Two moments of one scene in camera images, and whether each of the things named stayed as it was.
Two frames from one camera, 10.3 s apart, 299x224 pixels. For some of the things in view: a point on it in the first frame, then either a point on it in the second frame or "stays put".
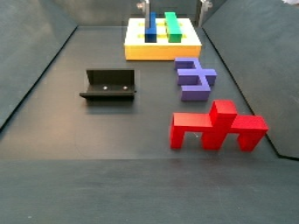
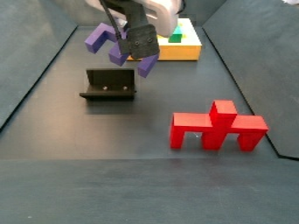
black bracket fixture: (109, 83) stays put
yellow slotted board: (162, 50) stays put
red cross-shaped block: (216, 124) stays put
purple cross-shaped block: (193, 79) -> (106, 32)
